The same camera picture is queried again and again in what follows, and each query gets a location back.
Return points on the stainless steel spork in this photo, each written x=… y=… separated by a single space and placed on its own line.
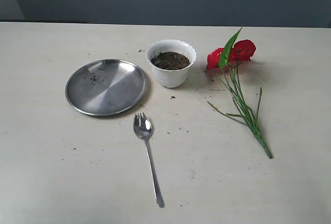
x=143 y=129

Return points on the white scalloped flower pot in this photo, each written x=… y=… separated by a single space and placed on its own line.
x=170 y=78

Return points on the artificial red flower stem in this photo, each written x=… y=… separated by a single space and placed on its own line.
x=228 y=59

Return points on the round stainless steel plate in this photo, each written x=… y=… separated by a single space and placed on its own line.
x=106 y=87

